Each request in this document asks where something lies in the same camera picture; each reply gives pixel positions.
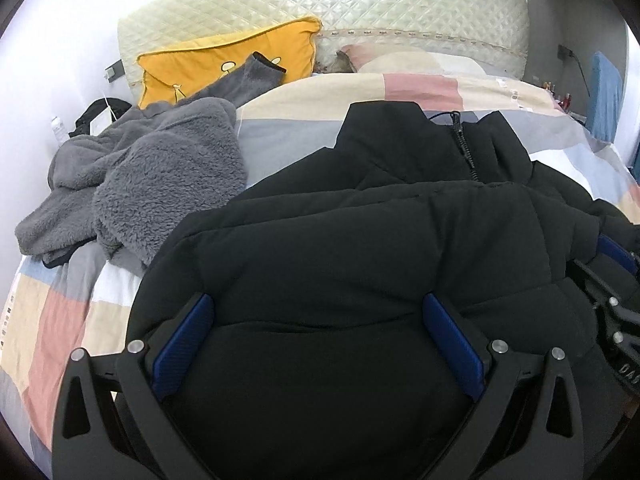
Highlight black puffer jacket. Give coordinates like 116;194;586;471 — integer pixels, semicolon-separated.
128;102;639;479

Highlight plaid patchwork duvet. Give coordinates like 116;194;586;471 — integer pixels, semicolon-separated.
1;74;639;474

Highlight bottles on side table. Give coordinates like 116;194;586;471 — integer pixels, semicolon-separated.
541;81;573;114

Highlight blue covered chair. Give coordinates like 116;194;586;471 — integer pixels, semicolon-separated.
586;51;623;143

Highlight grey fleece garment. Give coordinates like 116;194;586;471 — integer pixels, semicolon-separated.
15;52;286;274

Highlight grey white wardrobe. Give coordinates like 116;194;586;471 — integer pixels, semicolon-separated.
522;0;640;162

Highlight black bag on nightstand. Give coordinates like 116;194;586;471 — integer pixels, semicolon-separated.
70;98;131;138

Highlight cream quilted headboard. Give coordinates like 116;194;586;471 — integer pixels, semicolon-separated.
117;0;529;92

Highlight pink pillow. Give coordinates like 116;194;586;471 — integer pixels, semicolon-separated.
337;44;485;76

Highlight yellow pillow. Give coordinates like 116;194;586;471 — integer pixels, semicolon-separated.
137;16;322;107

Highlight wall power socket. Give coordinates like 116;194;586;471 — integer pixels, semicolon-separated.
104;60;125;82

